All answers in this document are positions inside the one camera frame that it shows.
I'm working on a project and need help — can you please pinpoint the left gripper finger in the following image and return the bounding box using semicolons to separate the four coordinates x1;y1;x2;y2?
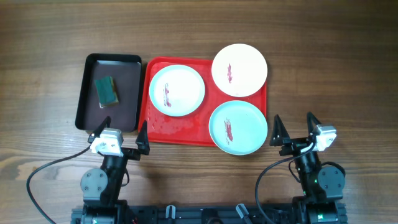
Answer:
136;120;150;155
88;116;111;143

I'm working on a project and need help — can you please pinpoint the light blue plate front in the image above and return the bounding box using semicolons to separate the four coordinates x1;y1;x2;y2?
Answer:
208;100;268;156

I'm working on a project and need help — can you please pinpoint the green yellow sponge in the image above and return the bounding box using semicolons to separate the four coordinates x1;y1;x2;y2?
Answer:
95;76;119;108

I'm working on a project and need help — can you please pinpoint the white plate with stain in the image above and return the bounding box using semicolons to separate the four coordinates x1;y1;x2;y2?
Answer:
211;44;268;98

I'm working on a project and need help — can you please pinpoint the right black cable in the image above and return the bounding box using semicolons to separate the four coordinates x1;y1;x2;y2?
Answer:
254;141;318;224

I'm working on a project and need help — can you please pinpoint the black rectangular tray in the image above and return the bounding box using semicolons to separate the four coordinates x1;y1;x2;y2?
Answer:
75;53;145;132

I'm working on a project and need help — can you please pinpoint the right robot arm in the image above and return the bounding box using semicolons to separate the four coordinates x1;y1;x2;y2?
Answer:
270;112;348;224

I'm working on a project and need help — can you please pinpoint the left black cable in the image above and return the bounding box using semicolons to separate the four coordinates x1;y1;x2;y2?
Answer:
25;144;94;224

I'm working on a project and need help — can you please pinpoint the light blue plate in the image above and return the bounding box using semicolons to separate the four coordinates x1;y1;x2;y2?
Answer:
149;65;205;117
208;100;268;156

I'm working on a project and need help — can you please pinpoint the red plastic tray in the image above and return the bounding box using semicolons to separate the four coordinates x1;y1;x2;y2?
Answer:
137;56;268;147

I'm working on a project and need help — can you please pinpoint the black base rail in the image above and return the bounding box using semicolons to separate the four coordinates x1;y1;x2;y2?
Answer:
70;203;348;224

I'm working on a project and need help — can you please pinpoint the black cable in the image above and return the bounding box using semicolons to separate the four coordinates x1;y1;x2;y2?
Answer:
254;141;318;224
25;144;94;224

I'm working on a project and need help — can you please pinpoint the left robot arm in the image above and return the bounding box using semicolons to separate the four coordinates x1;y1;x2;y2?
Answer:
71;116;150;224

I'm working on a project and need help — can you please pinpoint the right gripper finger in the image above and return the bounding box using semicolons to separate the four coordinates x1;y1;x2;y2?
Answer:
269;115;290;146
307;111;321;136

